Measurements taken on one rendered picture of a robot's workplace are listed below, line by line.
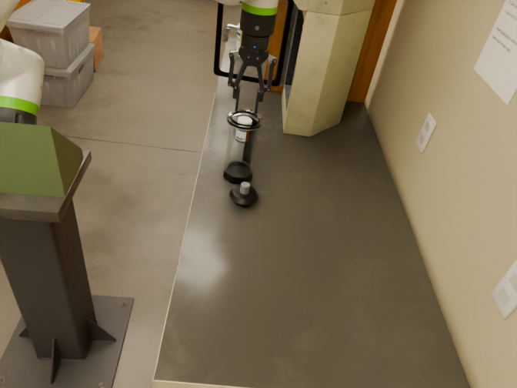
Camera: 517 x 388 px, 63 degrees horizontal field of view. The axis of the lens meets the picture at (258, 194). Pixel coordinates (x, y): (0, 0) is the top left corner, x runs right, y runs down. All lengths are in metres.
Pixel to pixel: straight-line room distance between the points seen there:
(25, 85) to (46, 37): 2.17
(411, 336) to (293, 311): 0.29
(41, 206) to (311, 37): 1.02
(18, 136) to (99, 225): 1.42
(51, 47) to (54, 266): 2.24
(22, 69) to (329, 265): 1.01
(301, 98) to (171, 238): 1.25
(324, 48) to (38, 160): 0.98
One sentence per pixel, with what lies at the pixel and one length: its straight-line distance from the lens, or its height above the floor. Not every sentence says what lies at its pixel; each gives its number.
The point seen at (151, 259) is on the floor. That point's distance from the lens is 2.41.
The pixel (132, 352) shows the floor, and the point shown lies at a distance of 2.09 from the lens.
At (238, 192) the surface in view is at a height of 0.98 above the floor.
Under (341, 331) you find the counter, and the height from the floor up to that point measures 0.94.
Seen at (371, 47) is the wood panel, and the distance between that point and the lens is 2.00.
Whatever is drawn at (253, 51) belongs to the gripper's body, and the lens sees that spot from 1.22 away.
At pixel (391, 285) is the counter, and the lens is 1.23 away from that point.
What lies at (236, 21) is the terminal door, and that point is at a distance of 1.89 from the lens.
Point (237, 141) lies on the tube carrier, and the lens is 1.31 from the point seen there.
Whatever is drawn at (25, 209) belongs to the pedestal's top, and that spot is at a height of 0.94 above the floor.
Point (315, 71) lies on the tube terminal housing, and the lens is 1.60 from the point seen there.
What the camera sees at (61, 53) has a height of 0.46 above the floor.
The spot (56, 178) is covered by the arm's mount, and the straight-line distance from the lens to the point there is 1.33.
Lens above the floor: 1.81
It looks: 39 degrees down
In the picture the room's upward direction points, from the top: 10 degrees clockwise
